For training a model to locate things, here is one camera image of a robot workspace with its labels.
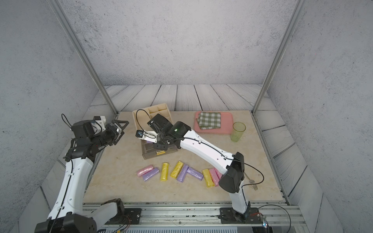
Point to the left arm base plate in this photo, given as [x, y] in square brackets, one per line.
[126, 216]

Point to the left pink bag roll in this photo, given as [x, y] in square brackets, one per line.
[144, 170]

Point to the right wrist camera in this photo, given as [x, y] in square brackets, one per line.
[150, 136]

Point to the green checkered cloth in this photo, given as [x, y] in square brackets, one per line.
[209, 120]

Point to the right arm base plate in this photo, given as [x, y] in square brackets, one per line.
[230, 216]

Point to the yellow bag roll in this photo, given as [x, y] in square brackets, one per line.
[208, 178]
[177, 169]
[164, 172]

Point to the left yellow bag roll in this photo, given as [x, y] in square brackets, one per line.
[164, 172]

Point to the beige drawer organizer cabinet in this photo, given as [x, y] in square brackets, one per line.
[142, 117]

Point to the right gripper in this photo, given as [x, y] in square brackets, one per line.
[162, 142]

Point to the right aluminium frame post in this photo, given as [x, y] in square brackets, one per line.
[300, 5]

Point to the aluminium frame post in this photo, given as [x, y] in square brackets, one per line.
[300, 5]
[64, 22]

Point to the pink bag roll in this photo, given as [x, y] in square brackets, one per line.
[214, 176]
[219, 175]
[144, 170]

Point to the grey translucent drawer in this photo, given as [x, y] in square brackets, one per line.
[149, 152]

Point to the green translucent cup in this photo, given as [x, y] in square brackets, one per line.
[238, 130]

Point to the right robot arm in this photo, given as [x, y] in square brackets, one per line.
[231, 166]

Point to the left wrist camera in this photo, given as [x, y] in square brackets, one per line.
[99, 122]

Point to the pink bag roll inner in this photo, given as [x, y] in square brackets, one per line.
[214, 176]

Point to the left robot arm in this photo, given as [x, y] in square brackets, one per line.
[67, 214]

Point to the angled purple bag roll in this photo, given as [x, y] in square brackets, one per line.
[195, 173]

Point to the left aluminium frame post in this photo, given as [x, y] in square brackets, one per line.
[64, 22]

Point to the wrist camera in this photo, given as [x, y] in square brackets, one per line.
[99, 122]
[150, 136]

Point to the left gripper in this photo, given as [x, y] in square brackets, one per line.
[114, 131]

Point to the middle yellow bag roll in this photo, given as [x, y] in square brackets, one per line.
[177, 169]

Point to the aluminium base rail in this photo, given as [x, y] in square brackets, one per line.
[287, 218]

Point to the pink bag roll outer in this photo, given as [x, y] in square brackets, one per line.
[219, 175]

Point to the pink plastic tray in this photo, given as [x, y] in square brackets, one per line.
[226, 124]

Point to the metal fork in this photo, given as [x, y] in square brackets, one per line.
[251, 183]

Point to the right yellow bag roll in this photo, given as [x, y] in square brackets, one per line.
[208, 178]

